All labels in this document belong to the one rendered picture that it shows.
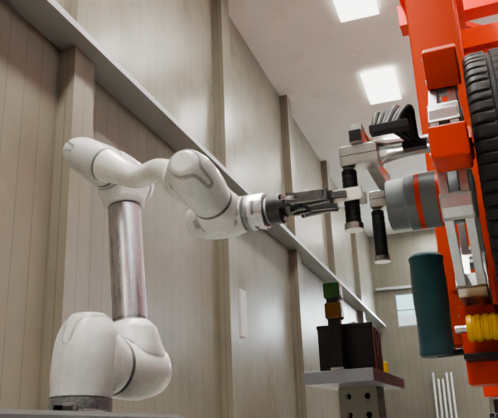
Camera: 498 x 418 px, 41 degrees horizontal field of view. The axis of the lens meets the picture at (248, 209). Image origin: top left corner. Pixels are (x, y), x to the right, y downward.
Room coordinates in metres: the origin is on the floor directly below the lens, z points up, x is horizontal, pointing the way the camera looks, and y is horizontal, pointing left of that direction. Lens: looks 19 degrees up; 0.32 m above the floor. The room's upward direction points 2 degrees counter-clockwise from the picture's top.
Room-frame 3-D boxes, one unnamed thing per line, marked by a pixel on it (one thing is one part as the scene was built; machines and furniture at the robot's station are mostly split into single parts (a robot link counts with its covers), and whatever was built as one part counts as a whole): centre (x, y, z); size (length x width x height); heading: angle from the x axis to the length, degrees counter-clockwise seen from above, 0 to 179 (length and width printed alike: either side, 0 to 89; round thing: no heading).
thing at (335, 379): (1.81, -0.27, 0.44); 0.43 x 0.17 x 0.03; 159
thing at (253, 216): (1.55, -0.02, 0.83); 0.09 x 0.06 x 0.09; 159
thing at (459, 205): (1.55, -0.52, 0.85); 0.54 x 0.07 x 0.54; 159
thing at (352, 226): (1.47, -0.24, 0.83); 0.04 x 0.04 x 0.16
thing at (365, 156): (1.46, -0.27, 0.93); 0.09 x 0.05 x 0.05; 69
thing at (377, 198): (1.78, -0.39, 0.93); 0.09 x 0.05 x 0.05; 69
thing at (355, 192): (1.45, -0.23, 0.83); 0.07 x 0.01 x 0.03; 68
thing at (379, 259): (1.79, -0.36, 0.83); 0.04 x 0.04 x 0.16
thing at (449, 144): (1.25, -0.41, 0.85); 0.09 x 0.08 x 0.07; 159
